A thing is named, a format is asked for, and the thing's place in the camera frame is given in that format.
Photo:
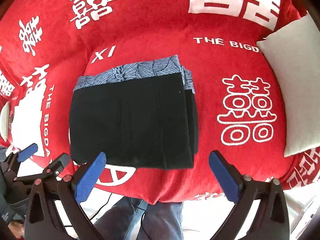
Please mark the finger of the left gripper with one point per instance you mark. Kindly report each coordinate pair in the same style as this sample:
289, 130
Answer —
12, 162
51, 171

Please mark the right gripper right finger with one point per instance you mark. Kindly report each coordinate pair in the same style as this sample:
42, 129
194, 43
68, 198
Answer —
271, 220

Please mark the cream bed sheet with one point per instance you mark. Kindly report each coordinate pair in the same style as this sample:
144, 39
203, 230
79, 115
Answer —
5, 129

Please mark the black pants with patterned waistband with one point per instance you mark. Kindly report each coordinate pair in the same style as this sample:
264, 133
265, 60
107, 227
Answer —
140, 114

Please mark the person's jeans legs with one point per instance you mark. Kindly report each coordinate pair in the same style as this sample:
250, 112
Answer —
157, 221

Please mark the cream pillow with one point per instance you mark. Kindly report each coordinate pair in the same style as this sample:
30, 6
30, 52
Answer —
293, 54

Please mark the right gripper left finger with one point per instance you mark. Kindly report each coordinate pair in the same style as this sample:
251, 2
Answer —
42, 219

